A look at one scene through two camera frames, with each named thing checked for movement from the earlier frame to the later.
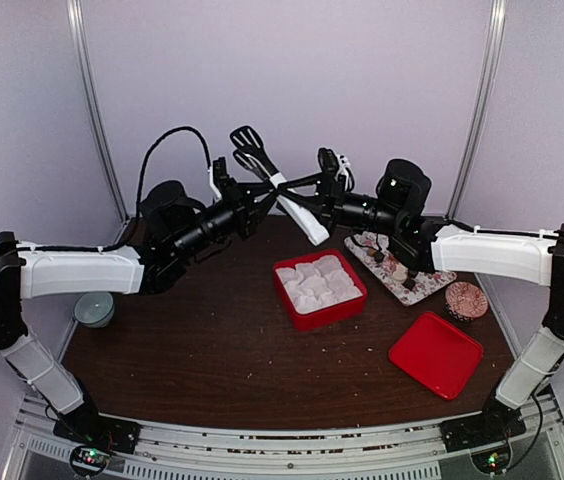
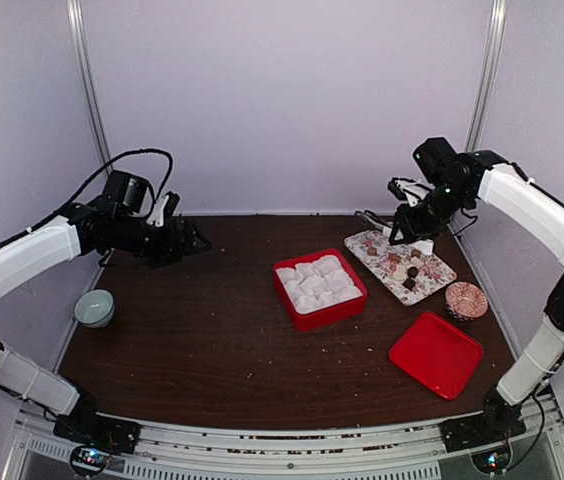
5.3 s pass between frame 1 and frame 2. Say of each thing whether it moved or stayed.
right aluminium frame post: stayed
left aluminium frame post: stayed
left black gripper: moved
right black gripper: moved
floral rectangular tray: stayed
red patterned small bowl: stayed
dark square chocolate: stayed
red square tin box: stayed
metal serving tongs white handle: moved
